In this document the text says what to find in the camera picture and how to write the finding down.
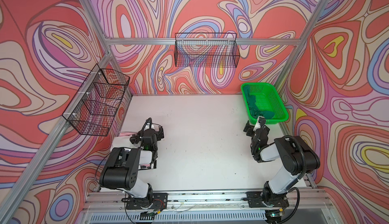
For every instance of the black wire basket back wall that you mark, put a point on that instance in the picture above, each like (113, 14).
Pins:
(203, 49)

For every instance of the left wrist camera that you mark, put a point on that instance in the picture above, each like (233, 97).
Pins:
(153, 126)

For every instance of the black white folded t shirt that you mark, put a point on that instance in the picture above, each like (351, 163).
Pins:
(148, 166)

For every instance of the aluminium frame post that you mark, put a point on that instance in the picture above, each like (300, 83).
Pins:
(91, 14)
(316, 14)

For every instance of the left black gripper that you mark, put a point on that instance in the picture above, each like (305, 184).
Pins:
(159, 135)

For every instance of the black wire basket left wall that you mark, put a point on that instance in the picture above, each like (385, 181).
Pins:
(97, 101)

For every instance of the green plastic basket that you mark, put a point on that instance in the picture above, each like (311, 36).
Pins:
(262, 99)

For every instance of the white vented cable duct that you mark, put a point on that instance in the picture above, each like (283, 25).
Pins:
(192, 217)

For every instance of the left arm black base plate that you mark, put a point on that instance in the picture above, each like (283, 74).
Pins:
(156, 201)

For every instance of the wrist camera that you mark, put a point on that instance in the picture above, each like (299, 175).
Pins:
(153, 126)
(260, 124)

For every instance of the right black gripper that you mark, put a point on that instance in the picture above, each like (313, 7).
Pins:
(249, 128)

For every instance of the aluminium frame right post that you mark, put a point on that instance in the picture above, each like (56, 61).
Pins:
(316, 14)

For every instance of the aluminium frame left bar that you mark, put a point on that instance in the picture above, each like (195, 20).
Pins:
(24, 183)

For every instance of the black wire basket wall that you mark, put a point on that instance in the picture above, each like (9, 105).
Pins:
(203, 49)
(97, 101)

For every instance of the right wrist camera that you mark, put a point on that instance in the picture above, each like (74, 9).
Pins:
(260, 124)

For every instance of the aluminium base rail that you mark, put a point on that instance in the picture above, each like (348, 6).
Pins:
(203, 200)

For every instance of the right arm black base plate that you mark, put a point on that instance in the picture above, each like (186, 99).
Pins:
(270, 200)

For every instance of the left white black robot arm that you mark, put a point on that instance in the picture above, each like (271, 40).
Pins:
(120, 171)

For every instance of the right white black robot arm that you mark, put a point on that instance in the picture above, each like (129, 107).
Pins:
(297, 159)

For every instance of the aluminium frame left post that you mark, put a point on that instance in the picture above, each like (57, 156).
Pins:
(91, 14)

